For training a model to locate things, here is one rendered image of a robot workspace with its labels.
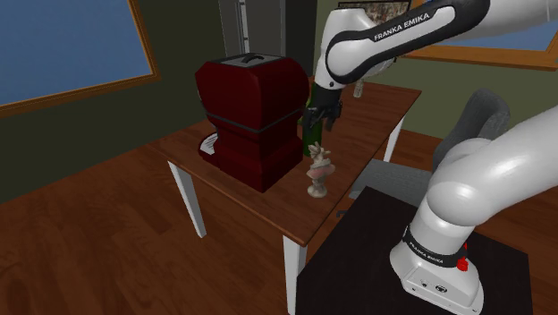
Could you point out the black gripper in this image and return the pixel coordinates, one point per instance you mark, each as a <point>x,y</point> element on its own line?
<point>323,102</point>

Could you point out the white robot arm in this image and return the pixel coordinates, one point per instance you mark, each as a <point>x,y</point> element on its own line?
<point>479,174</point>

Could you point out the dark green bottle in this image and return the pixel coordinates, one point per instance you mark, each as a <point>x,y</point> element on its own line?
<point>312,138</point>

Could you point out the brown wooden table white legs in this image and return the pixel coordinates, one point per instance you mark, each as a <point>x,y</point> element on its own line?
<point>375,126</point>

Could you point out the beige pink figurine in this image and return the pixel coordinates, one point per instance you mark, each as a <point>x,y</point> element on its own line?
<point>320,171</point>

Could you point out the dark red coffee machine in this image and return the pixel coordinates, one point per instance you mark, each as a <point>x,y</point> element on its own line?
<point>253,113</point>

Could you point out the grey door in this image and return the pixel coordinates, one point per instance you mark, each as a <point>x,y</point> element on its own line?
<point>257,26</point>

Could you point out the grey office chair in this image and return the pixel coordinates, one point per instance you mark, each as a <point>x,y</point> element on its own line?
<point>479,118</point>

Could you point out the black robot stand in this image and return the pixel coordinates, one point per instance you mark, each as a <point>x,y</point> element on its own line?
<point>348,261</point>

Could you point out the wooden framed window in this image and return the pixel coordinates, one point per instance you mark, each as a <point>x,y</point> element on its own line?
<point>501,56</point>
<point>65,43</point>

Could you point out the framed wall picture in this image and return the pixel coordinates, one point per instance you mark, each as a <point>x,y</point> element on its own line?
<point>383,9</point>

